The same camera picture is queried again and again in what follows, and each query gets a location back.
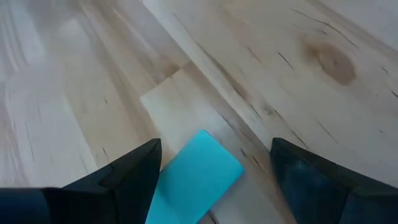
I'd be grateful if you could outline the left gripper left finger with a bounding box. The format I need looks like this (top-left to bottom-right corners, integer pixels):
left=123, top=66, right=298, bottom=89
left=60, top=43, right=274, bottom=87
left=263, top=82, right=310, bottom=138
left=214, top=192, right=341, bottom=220
left=0, top=138, right=163, bottom=224

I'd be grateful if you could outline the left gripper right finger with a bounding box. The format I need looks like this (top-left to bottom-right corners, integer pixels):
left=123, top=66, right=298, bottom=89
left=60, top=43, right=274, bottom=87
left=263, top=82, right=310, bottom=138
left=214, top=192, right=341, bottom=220
left=269, top=137, right=398, bottom=224

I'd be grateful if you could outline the light teal rectangular block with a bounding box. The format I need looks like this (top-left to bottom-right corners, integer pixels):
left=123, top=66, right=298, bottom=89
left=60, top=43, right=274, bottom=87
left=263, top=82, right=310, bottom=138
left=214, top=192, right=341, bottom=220
left=144, top=129, right=246, bottom=224

